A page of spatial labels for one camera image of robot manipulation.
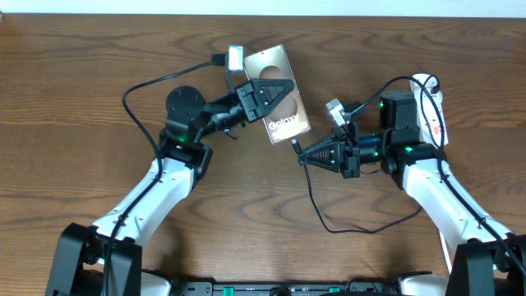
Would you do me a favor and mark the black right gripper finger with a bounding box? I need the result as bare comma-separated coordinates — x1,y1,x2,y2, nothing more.
298,146,344,173
306,133,344,153

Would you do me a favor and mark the black USB charger cable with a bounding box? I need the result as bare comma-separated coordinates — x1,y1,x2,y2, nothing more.
291,75,443,234

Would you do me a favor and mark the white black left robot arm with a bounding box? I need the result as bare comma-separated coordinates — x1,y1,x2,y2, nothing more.
45,79,295,295

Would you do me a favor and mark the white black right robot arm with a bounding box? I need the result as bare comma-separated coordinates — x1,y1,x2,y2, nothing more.
293,90,525,295

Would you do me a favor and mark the white power strip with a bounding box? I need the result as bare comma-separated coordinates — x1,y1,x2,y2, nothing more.
410,73,448,148

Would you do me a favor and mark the white power strip cord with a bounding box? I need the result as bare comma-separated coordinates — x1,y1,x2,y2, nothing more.
438,229,453,275

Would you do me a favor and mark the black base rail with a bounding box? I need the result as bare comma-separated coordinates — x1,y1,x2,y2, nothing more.
141,280,401,296

